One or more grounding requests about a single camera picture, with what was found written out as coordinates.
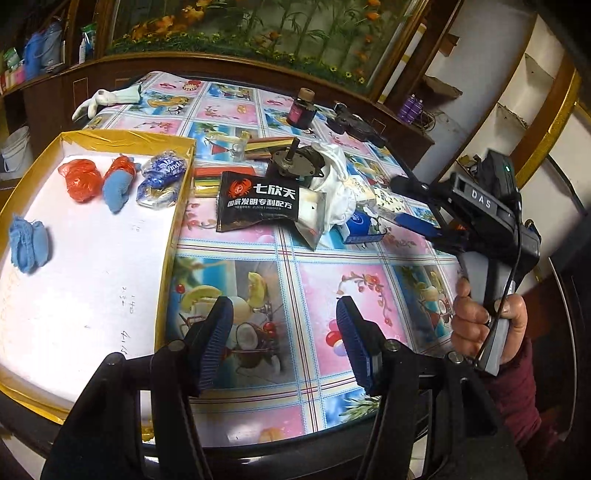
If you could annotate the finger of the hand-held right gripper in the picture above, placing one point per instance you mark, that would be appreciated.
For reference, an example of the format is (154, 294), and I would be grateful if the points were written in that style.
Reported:
(411, 184)
(415, 225)

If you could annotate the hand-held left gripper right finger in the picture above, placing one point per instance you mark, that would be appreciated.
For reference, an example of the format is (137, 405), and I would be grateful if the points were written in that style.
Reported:
(353, 341)

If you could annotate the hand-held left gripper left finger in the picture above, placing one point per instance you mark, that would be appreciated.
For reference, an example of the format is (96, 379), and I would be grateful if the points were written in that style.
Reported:
(214, 341)

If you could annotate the lemon print tissue pack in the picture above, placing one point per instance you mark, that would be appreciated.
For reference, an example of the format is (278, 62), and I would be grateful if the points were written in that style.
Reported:
(383, 198)

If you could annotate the blue floral tissue pack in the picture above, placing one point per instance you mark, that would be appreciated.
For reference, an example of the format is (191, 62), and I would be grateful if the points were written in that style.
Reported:
(362, 226)

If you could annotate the white cloth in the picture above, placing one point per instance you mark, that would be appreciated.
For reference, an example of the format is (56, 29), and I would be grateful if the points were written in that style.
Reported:
(342, 203)

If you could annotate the gold-edged cardboard box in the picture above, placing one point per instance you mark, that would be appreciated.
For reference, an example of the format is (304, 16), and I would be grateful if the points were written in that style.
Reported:
(92, 277)

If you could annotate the black and silver snack packet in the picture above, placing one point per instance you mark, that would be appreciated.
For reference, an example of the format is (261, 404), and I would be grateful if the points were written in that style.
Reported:
(258, 198)

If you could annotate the person's right forearm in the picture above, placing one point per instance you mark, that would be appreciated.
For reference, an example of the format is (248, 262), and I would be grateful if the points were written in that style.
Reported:
(517, 397)

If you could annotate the person's right hand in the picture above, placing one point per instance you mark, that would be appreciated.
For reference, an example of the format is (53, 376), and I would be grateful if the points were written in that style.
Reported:
(464, 323)

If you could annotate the printed plastic tablecloth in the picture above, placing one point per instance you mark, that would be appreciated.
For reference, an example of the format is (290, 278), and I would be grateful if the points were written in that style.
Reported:
(295, 286)

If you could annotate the black hand tool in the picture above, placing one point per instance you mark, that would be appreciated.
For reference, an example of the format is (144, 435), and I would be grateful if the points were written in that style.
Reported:
(355, 124)

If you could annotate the open cardboard box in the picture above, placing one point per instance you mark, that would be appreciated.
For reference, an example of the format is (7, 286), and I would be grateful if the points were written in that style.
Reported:
(443, 85)

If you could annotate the grey electric motor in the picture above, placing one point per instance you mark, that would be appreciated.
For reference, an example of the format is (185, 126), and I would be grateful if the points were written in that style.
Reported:
(300, 159)

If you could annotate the white paper roll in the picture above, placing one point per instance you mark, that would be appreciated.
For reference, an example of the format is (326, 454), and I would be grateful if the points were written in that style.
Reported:
(401, 64)

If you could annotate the white corner shelf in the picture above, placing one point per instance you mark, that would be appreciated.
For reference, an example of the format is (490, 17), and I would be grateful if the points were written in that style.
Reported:
(508, 92)

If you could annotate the dark glass bottle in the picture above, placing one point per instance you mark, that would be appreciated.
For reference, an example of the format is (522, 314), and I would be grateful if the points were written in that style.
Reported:
(301, 110)

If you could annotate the bundle of coloured strips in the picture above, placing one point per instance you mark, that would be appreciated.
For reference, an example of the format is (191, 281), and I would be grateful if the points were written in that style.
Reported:
(270, 147)

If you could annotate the blue and white tissue pack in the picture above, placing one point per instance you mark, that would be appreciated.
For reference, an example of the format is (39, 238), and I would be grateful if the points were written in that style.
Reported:
(161, 180)

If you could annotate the small clear glass cup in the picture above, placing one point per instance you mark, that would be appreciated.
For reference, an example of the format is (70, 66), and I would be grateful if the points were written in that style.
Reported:
(238, 152)

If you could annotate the blue sock in orange bag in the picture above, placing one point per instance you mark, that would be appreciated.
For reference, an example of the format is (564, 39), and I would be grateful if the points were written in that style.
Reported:
(115, 189)

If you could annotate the red plastic bag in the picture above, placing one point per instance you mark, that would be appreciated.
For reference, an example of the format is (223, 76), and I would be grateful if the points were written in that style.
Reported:
(81, 182)

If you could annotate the blue knitted cloth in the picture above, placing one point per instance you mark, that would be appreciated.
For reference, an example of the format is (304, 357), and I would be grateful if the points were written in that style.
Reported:
(27, 244)

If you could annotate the white work glove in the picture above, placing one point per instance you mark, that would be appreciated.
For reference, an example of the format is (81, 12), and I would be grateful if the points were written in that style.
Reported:
(108, 99)

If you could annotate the white plastic bucket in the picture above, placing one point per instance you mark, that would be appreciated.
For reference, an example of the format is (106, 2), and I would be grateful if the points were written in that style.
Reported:
(16, 150)

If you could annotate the wooden cabinet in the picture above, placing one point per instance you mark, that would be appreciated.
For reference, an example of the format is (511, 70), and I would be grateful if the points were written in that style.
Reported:
(46, 101)

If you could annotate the white spray bottle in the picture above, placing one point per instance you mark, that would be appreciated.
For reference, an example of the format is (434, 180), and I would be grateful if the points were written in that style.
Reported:
(87, 46)

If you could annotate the pink box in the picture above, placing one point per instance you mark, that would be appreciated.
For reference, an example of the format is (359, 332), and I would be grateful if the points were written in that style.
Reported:
(13, 77)

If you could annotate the blue thermos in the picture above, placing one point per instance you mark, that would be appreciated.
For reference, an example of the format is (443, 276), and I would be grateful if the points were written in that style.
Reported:
(34, 57)

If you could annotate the grey thermos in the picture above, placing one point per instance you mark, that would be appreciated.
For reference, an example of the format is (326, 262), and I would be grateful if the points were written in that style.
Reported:
(53, 44)

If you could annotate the green packet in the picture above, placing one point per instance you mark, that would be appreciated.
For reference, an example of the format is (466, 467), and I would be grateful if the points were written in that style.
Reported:
(11, 59)

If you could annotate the flower wall painting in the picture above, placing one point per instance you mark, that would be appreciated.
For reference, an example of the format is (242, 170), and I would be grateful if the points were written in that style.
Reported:
(277, 32)

